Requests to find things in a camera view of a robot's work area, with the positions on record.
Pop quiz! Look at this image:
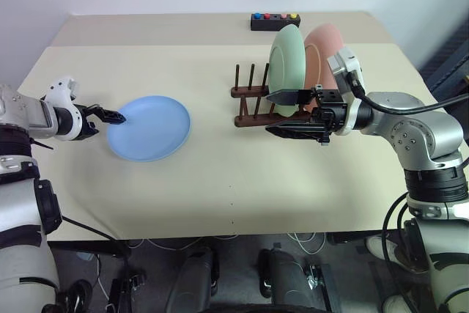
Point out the blue plate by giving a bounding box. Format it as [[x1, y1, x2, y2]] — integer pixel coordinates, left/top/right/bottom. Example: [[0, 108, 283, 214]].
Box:
[[107, 95, 193, 163]]

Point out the dark ribbed object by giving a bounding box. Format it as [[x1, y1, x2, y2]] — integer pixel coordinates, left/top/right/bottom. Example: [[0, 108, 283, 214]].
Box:
[[419, 19, 469, 91]]

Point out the black round wheel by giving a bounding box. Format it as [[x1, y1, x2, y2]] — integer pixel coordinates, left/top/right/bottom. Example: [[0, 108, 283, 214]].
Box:
[[54, 279, 93, 313]]

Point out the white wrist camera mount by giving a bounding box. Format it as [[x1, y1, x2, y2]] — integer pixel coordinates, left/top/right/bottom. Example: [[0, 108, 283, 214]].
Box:
[[43, 76, 86, 142], [326, 45, 366, 137]]

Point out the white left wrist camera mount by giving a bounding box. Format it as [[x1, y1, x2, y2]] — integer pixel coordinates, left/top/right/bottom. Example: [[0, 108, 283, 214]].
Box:
[[43, 76, 86, 142]]

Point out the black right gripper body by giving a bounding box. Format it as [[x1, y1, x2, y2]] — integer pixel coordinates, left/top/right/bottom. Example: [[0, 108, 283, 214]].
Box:
[[310, 84, 347, 145]]

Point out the white floor cable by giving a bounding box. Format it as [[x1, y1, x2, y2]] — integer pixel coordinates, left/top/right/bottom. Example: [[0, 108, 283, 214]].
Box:
[[288, 232, 328, 256], [128, 234, 240, 252]]

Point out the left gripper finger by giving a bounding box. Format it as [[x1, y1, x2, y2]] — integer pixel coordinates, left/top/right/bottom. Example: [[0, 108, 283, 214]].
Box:
[[94, 106, 128, 125]]

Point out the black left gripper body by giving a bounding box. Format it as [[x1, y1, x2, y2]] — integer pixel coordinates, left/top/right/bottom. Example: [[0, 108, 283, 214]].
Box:
[[75, 103, 102, 141]]

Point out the black button box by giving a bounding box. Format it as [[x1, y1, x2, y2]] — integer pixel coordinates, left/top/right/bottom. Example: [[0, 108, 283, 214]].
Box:
[[250, 13, 302, 32]]

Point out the white shoe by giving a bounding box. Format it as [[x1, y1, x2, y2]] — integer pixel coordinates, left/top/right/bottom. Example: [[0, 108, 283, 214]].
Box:
[[366, 235, 407, 265], [382, 285, 410, 313]]

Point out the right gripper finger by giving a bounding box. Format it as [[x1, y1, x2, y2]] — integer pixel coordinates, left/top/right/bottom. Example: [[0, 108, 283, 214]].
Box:
[[265, 121, 328, 142], [265, 88, 313, 106]]

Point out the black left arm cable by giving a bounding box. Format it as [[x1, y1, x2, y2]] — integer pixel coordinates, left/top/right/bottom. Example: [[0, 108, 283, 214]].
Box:
[[31, 138, 131, 284]]

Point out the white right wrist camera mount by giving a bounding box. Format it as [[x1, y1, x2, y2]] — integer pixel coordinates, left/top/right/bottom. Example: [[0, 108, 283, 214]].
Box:
[[326, 45, 366, 137]]

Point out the wooden dish rack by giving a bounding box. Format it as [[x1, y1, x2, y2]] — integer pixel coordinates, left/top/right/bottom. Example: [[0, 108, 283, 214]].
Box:
[[230, 62, 316, 129]]

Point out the black table frame bar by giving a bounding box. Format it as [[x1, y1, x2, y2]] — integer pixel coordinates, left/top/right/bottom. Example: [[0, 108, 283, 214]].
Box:
[[327, 232, 379, 247], [47, 241, 128, 258]]

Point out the salmon red plate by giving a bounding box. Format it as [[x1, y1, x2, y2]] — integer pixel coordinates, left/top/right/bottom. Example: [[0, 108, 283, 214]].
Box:
[[302, 23, 346, 112]]

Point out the black bracket with metal clamp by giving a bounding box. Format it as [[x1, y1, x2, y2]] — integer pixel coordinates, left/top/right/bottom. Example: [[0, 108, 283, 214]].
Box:
[[108, 271, 148, 311], [306, 262, 342, 313]]

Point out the green plate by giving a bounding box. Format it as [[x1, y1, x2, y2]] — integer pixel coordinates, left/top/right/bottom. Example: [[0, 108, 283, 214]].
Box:
[[268, 23, 307, 118]]

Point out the dark rounded shape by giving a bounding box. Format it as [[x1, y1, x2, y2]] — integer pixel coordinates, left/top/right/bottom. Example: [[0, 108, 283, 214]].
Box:
[[258, 248, 312, 313], [170, 246, 221, 313]]

